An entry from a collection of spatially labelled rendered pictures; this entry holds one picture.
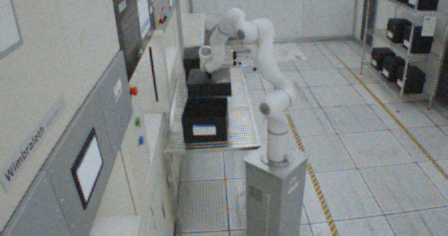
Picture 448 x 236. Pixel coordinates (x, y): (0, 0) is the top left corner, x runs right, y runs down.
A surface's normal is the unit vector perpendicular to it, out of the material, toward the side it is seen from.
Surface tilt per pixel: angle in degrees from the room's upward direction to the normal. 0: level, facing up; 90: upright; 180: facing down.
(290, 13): 90
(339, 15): 90
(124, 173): 90
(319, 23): 90
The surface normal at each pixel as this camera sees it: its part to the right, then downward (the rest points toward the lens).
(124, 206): 0.04, 0.47
